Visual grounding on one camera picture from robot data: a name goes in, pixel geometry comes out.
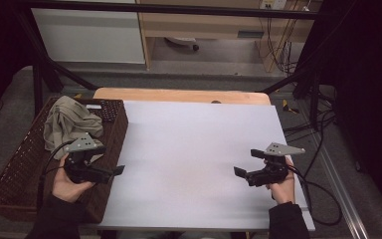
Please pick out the beige crumpled cloth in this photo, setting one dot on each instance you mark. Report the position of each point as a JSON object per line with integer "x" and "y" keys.
{"x": 68, "y": 124}

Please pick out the aluminium rail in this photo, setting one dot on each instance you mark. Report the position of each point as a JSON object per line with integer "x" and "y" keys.
{"x": 338, "y": 186}

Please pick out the yellow and black tool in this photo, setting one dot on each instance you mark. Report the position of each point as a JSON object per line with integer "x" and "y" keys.
{"x": 289, "y": 107}

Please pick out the white cabinet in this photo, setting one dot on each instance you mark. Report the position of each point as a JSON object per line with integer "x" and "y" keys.
{"x": 89, "y": 36}

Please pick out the person's right hand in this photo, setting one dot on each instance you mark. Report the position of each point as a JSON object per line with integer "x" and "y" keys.
{"x": 283, "y": 191}

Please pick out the black metal frame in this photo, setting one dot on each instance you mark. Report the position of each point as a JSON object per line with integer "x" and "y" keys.
{"x": 165, "y": 9}

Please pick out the brown wicker basket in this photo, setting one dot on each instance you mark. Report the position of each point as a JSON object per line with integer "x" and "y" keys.
{"x": 16, "y": 179}

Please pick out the small white card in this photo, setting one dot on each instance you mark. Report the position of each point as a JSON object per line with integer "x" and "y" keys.
{"x": 93, "y": 106}

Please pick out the light wooden desk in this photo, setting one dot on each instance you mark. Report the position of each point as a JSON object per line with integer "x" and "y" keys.
{"x": 205, "y": 26}

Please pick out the person's left hand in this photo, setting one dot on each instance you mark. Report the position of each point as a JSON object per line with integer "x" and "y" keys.
{"x": 67, "y": 189}

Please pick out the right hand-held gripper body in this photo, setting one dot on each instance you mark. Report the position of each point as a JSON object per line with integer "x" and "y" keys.
{"x": 272, "y": 171}

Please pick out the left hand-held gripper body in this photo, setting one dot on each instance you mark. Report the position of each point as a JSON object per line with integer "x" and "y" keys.
{"x": 79, "y": 166}

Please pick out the light wooden table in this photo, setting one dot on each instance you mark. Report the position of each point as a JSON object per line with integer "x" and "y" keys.
{"x": 179, "y": 96}

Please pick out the office chair base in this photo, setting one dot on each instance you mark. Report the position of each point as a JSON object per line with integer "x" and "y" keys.
{"x": 182, "y": 41}

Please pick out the white power strip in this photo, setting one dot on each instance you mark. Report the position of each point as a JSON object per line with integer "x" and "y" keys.
{"x": 273, "y": 4}

